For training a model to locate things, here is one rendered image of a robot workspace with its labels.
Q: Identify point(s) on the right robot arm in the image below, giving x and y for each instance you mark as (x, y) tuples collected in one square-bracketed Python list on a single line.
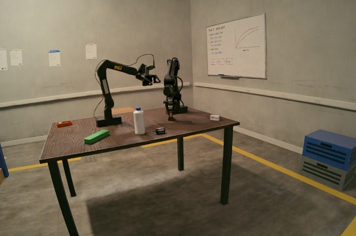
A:
[(101, 73)]

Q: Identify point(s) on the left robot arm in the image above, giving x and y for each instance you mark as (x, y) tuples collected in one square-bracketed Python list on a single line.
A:
[(173, 81)]

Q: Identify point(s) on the orange rectangular block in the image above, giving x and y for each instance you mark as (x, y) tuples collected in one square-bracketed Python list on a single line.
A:
[(64, 123)]

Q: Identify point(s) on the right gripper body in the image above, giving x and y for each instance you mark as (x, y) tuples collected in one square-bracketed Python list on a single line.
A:
[(147, 75)]

